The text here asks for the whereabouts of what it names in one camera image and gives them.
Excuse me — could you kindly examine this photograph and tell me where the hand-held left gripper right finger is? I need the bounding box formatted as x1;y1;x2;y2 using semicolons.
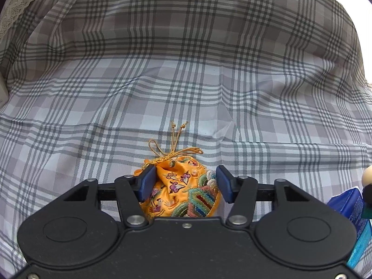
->
216;165;309;227

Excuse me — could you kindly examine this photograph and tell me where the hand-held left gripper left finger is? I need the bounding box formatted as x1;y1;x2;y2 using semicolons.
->
62;165;157;228

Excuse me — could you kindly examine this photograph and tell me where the orange embroidered drawstring pouch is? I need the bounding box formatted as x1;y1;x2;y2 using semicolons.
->
139;120;222;218

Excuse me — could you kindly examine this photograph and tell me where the grey plaid bedsheet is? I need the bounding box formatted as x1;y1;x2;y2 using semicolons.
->
0;0;372;279

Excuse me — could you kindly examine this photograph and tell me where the blue tissue pack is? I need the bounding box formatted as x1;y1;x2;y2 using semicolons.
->
327;187;372;269

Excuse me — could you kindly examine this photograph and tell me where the green bottle wooden cap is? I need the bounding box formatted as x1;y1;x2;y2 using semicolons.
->
361;166;372;219

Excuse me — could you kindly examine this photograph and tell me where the grey lace-trimmed cloth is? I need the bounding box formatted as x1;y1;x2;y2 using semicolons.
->
0;0;54;37

